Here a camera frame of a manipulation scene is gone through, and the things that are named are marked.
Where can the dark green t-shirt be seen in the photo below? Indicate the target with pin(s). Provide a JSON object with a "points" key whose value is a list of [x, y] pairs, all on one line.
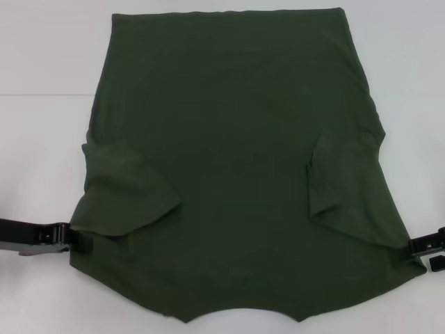
{"points": [[222, 139]]}

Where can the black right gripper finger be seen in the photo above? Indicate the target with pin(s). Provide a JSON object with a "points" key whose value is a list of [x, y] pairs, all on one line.
{"points": [[436, 264], [427, 245]]}

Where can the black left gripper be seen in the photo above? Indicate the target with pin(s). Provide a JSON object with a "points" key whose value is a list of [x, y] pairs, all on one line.
{"points": [[21, 233]]}

